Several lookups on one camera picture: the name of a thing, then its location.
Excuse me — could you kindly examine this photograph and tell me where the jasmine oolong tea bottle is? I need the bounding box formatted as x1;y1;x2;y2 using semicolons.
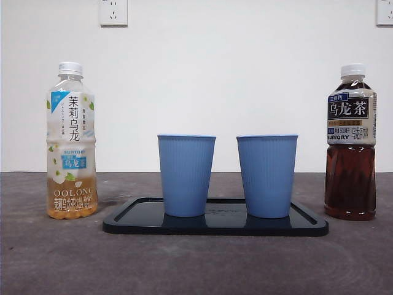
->
45;61;99;221

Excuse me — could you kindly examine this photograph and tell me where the dark oolong tea bottle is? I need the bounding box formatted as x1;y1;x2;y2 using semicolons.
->
324;63;378;221

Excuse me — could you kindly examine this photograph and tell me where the blue ribbed cup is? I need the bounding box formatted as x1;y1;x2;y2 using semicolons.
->
236;133;299;219
157;133;217;218

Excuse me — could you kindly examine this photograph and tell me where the dark blue tray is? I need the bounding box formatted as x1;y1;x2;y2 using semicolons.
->
102;197;330;237

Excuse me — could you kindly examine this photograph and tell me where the white wall socket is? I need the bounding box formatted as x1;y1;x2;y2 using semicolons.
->
376;0;393;26
99;0;128;27

